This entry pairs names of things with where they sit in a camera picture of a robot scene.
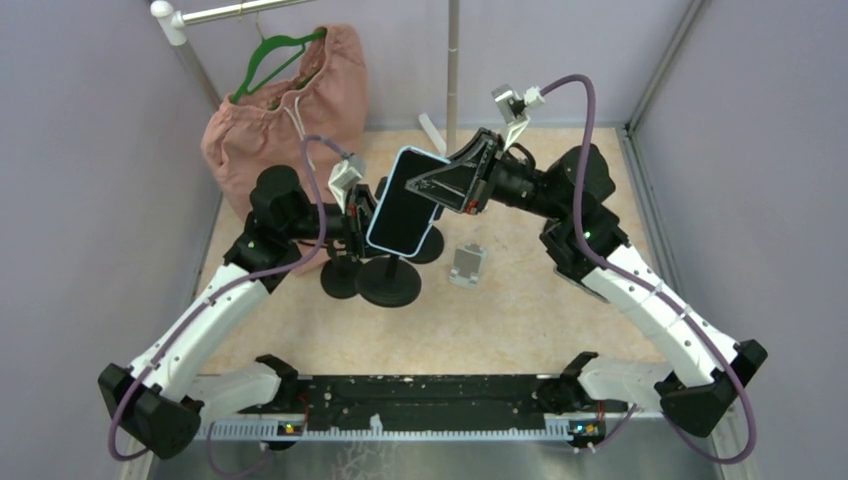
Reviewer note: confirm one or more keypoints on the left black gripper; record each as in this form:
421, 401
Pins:
361, 221

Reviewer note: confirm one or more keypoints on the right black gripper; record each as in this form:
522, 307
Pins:
481, 179

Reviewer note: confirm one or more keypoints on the blue-cased smartphone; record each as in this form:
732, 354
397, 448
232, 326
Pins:
402, 219

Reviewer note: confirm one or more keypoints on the black phone stand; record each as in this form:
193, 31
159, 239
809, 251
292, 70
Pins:
337, 277
388, 282
431, 249

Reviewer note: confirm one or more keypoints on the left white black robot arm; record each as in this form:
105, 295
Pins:
158, 399

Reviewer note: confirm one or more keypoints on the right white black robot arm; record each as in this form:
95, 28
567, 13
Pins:
703, 372

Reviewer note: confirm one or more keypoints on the pink hanging garment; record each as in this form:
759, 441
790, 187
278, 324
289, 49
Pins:
328, 96

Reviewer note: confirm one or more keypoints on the metal clothes rack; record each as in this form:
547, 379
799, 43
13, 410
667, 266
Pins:
173, 24

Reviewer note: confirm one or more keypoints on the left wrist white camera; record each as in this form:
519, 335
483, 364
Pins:
344, 176

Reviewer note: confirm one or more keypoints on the wrist white camera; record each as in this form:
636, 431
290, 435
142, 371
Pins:
515, 108
344, 176

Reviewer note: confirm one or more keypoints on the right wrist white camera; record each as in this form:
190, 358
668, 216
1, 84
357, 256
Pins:
515, 108

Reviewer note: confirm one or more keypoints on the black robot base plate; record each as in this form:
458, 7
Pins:
436, 407

